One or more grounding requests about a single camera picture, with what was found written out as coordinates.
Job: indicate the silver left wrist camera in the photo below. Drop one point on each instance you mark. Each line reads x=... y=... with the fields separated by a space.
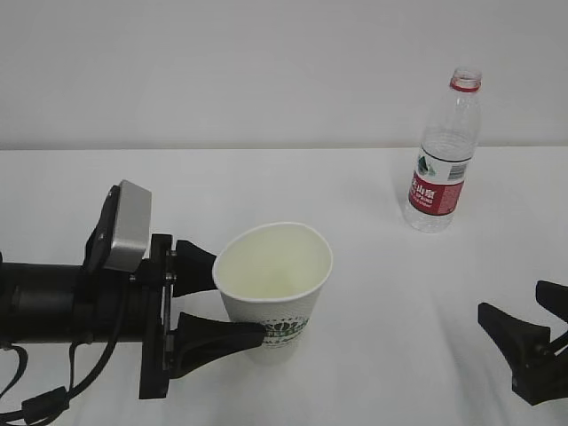
x=121 y=235

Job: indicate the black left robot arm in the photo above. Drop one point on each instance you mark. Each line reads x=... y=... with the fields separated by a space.
x=43 y=303

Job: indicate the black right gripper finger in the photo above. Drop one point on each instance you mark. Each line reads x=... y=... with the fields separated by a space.
x=553 y=297
x=538 y=365

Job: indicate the white paper coffee cup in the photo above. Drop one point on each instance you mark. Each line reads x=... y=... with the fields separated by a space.
x=272 y=275

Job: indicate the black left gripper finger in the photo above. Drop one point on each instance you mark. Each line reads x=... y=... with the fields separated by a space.
x=193 y=269
x=199 y=341

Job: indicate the clear plastic water bottle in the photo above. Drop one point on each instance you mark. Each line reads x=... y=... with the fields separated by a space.
x=448 y=144

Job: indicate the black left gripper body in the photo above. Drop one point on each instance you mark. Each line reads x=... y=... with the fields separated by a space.
x=114 y=306

